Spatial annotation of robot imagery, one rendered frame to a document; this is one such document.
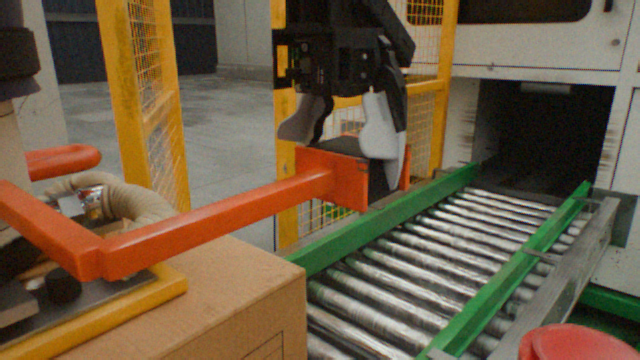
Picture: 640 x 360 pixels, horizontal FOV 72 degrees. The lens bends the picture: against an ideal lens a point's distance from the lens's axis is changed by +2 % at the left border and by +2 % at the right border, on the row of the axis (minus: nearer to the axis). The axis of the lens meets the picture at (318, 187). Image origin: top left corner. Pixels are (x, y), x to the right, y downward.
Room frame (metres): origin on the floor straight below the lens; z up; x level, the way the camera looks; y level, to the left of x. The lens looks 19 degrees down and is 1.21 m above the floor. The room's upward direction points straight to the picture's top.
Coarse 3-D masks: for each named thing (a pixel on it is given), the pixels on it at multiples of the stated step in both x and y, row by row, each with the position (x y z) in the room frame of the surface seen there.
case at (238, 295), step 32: (192, 256) 0.48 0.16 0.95; (224, 256) 0.48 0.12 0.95; (256, 256) 0.48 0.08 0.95; (32, 288) 0.41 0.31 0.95; (192, 288) 0.41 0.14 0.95; (224, 288) 0.41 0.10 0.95; (256, 288) 0.41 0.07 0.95; (288, 288) 0.43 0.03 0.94; (128, 320) 0.36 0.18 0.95; (160, 320) 0.36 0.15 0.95; (192, 320) 0.36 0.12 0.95; (224, 320) 0.36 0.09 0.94; (256, 320) 0.39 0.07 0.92; (288, 320) 0.43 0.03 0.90; (64, 352) 0.31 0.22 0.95; (96, 352) 0.31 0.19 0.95; (128, 352) 0.31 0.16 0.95; (160, 352) 0.31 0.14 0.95; (192, 352) 0.33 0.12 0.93; (224, 352) 0.36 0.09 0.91; (256, 352) 0.39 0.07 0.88; (288, 352) 0.43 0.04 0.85
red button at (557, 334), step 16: (528, 336) 0.22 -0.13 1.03; (544, 336) 0.22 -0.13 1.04; (560, 336) 0.22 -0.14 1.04; (576, 336) 0.22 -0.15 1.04; (592, 336) 0.22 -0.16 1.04; (608, 336) 0.22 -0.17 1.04; (528, 352) 0.21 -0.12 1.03; (544, 352) 0.20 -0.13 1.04; (560, 352) 0.20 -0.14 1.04; (576, 352) 0.20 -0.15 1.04; (592, 352) 0.20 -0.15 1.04; (608, 352) 0.20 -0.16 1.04; (624, 352) 0.20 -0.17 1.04
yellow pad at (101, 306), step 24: (48, 288) 0.35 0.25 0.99; (72, 288) 0.35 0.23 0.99; (96, 288) 0.37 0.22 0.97; (120, 288) 0.37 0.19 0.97; (144, 288) 0.38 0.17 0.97; (168, 288) 0.39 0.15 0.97; (48, 312) 0.33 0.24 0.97; (72, 312) 0.33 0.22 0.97; (96, 312) 0.34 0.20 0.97; (120, 312) 0.35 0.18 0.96; (144, 312) 0.37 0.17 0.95; (0, 336) 0.30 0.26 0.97; (24, 336) 0.30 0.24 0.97; (48, 336) 0.31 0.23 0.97; (72, 336) 0.32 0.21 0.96
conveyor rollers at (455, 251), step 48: (480, 192) 1.84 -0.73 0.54; (384, 240) 1.34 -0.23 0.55; (432, 240) 1.39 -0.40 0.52; (480, 240) 1.37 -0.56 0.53; (384, 288) 1.10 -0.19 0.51; (432, 288) 1.10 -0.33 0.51; (528, 288) 1.04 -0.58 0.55; (336, 336) 0.87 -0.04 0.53; (432, 336) 0.85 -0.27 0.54; (480, 336) 0.84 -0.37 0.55
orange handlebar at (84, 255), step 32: (32, 160) 0.42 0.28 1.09; (64, 160) 0.44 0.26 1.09; (96, 160) 0.46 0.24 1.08; (0, 192) 0.33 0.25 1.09; (256, 192) 0.33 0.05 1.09; (288, 192) 0.34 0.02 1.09; (320, 192) 0.37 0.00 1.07; (32, 224) 0.27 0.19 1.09; (64, 224) 0.27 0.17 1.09; (160, 224) 0.27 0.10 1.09; (192, 224) 0.27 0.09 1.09; (224, 224) 0.29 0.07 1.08; (64, 256) 0.24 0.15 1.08; (96, 256) 0.23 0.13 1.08; (128, 256) 0.24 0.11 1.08; (160, 256) 0.25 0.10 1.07
